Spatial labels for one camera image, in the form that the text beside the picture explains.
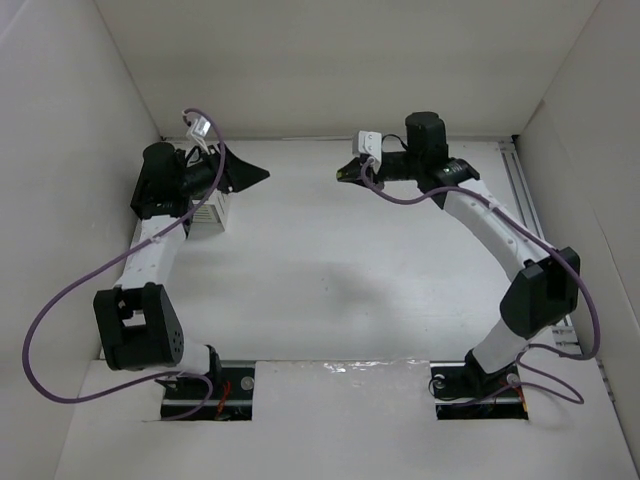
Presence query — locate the aluminium rail right side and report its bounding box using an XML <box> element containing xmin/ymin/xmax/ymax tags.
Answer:
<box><xmin>498</xmin><ymin>137</ymin><xmax>583</xmax><ymax>355</ymax></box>

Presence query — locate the white slatted container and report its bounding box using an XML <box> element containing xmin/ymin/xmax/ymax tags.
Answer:
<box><xmin>191</xmin><ymin>190</ymin><xmax>231</xmax><ymax>233</ymax></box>

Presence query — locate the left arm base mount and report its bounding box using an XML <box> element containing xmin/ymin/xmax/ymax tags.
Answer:
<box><xmin>156</xmin><ymin>361</ymin><xmax>256</xmax><ymax>422</ymax></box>

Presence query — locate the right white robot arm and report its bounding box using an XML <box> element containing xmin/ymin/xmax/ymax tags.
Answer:
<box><xmin>336</xmin><ymin>112</ymin><xmax>580</xmax><ymax>393</ymax></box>

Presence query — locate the black slatted container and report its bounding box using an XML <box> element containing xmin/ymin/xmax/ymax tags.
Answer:
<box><xmin>130</xmin><ymin>171</ymin><xmax>149</xmax><ymax>220</ymax></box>

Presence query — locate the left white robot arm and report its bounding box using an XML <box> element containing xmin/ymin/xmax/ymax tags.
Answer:
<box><xmin>93</xmin><ymin>142</ymin><xmax>270</xmax><ymax>382</ymax></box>

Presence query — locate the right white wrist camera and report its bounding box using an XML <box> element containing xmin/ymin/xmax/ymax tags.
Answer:
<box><xmin>352</xmin><ymin>130</ymin><xmax>383</xmax><ymax>173</ymax></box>

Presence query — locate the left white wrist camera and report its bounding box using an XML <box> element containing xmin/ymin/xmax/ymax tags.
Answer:
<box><xmin>186</xmin><ymin>116</ymin><xmax>211</xmax><ymax>153</ymax></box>

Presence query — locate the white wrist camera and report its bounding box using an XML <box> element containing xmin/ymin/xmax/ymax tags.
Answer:
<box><xmin>186</xmin><ymin>116</ymin><xmax>211</xmax><ymax>153</ymax></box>
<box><xmin>352</xmin><ymin>130</ymin><xmax>383</xmax><ymax>173</ymax></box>

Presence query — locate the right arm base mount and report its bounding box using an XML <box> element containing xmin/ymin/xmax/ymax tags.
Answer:
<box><xmin>428</xmin><ymin>361</ymin><xmax>529</xmax><ymax>421</ymax></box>

